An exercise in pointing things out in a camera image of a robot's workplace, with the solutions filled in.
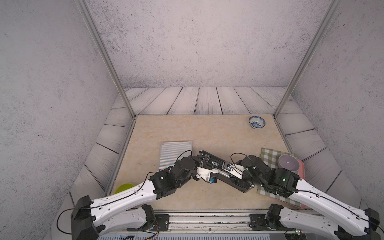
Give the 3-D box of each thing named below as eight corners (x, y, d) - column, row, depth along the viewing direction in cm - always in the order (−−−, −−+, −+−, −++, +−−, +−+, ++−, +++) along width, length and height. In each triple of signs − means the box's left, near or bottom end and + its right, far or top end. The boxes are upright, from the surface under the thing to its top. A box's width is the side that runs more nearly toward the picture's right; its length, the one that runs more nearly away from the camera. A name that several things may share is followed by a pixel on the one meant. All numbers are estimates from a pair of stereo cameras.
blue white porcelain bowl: (249, 129, 114) (250, 125, 110) (246, 120, 120) (247, 116, 117) (264, 129, 113) (267, 125, 110) (261, 120, 120) (263, 116, 117)
